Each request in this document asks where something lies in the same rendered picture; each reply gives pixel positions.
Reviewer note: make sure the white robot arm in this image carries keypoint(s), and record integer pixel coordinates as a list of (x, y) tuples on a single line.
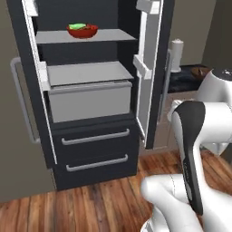
[(217, 120)]

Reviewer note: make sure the grey fridge shelf above drawer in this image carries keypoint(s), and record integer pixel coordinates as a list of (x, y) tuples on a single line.
[(87, 72)]

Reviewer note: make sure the thin grey fridge shelf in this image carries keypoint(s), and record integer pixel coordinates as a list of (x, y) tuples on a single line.
[(102, 35)]

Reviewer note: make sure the red bowl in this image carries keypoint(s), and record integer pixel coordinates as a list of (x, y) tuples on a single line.
[(82, 33)]

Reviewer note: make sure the brown bowl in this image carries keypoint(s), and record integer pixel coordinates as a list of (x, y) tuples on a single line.
[(200, 72)]

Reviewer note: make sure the black fridge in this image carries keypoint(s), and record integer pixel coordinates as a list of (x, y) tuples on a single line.
[(127, 18)]

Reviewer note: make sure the black freezer drawer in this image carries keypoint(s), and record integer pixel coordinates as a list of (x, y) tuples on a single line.
[(96, 127), (99, 176)]

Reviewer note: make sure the grey crisper drawer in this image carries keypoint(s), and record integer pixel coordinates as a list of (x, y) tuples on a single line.
[(90, 102)]

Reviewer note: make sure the beige counter cupboard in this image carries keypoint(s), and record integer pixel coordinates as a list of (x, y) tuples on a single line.
[(164, 133)]

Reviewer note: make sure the white door bin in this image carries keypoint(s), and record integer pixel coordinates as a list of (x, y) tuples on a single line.
[(43, 75), (142, 67), (148, 6), (31, 6)]

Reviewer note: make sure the white paper towel roll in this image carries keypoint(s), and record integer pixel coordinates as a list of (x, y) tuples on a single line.
[(177, 56)]

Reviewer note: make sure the green food item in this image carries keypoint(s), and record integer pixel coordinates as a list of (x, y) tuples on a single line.
[(76, 26)]

